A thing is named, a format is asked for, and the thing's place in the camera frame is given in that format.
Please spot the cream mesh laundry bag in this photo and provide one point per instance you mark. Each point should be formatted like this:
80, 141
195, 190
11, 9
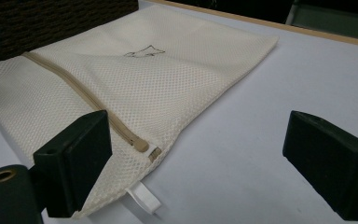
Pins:
167, 81

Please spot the brown wicker basket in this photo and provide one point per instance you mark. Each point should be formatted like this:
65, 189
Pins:
59, 21

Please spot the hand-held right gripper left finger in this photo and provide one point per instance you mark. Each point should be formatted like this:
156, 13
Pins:
74, 155

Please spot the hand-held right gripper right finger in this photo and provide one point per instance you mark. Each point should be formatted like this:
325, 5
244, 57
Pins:
329, 161

